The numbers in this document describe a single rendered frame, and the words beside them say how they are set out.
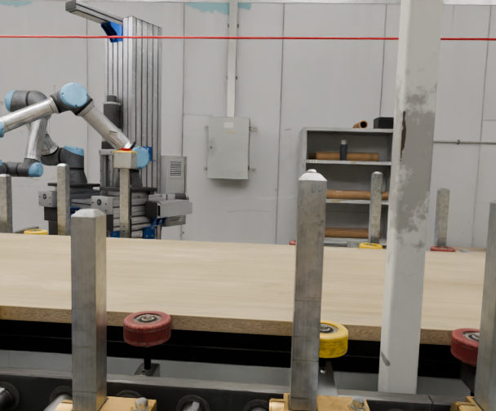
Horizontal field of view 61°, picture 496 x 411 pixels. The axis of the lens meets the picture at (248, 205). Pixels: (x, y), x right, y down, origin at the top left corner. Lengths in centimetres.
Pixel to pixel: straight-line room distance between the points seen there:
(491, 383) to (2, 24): 516
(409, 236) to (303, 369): 26
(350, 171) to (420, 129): 372
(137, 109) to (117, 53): 36
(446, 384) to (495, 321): 30
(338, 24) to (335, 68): 43
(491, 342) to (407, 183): 24
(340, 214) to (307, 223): 386
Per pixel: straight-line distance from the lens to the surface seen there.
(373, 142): 444
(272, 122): 434
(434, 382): 89
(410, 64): 69
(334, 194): 396
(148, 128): 271
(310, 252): 54
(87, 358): 65
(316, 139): 434
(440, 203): 173
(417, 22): 70
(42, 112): 232
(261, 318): 78
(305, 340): 58
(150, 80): 277
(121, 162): 172
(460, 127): 474
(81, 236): 60
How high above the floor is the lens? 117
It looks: 5 degrees down
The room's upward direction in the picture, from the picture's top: 2 degrees clockwise
